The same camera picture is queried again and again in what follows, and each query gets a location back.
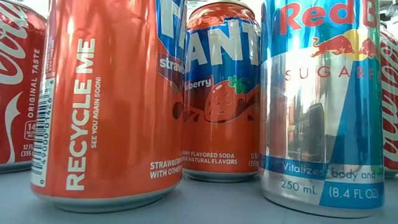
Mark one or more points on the blue sugarfree Red Bull can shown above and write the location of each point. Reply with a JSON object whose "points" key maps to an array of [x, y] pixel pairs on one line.
{"points": [[320, 124]]}

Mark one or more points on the red Star Wars Coca-Cola can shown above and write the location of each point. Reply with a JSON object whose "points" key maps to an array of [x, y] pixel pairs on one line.
{"points": [[390, 109]]}

